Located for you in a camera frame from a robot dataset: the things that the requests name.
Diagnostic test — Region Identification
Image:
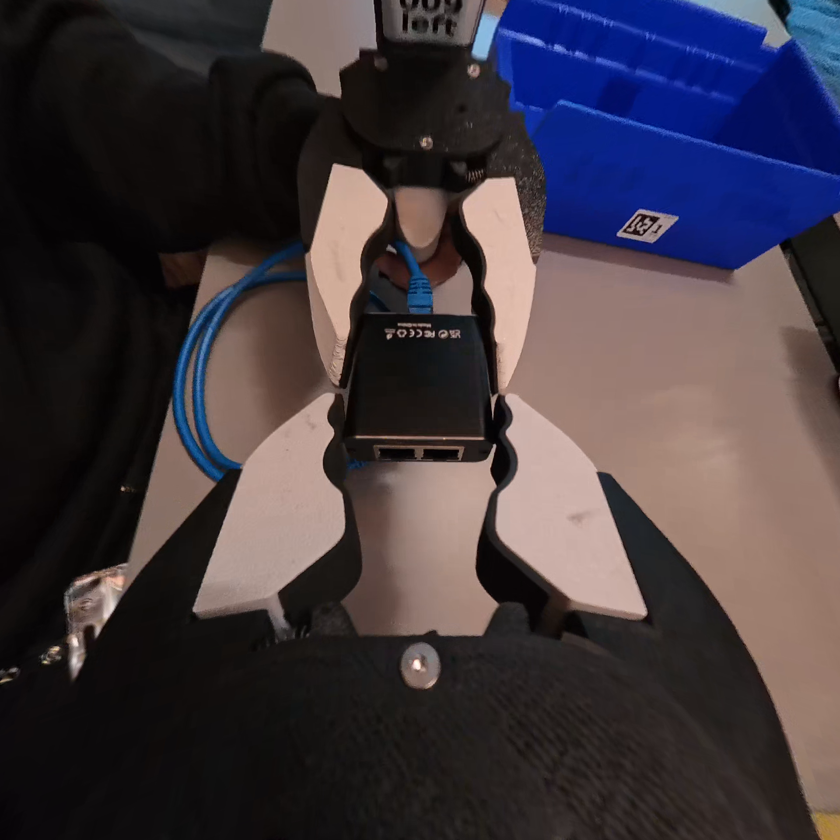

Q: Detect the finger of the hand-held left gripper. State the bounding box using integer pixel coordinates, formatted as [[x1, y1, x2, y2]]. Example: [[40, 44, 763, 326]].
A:
[[461, 177, 541, 395], [305, 163, 395, 390]]

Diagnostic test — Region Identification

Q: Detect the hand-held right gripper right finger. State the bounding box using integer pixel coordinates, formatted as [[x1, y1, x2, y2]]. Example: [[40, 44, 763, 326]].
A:
[[476, 394, 649, 636]]

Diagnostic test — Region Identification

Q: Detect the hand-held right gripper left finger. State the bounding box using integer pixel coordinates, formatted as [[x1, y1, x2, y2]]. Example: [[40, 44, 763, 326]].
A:
[[192, 392, 364, 621]]

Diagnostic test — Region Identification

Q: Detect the blue ethernet cable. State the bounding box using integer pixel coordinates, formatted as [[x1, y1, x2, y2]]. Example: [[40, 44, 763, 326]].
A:
[[172, 239, 435, 483]]

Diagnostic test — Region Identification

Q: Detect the black network adapter box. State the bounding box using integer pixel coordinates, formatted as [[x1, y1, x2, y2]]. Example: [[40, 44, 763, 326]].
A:
[[341, 314, 494, 463]]

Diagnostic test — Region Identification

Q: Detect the blue plastic bin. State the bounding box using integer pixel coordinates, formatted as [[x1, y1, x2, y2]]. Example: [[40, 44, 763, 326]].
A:
[[492, 0, 840, 271]]

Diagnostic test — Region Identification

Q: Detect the person's left forearm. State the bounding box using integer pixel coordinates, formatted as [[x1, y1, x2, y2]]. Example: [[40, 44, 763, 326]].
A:
[[0, 0, 332, 260]]

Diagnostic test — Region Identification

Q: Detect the grey desk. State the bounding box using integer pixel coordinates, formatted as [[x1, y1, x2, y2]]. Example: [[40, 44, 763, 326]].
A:
[[128, 0, 840, 840]]

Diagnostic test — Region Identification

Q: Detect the person's left hand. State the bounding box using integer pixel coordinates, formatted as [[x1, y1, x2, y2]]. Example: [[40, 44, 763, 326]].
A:
[[379, 236, 462, 284]]

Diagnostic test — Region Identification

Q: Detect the clear plastic object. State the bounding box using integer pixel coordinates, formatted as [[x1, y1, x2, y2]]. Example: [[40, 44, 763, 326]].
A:
[[62, 564, 129, 683]]

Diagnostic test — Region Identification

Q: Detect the person's black clothing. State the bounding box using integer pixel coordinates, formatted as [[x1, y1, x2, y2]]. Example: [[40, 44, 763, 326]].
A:
[[0, 243, 198, 664]]

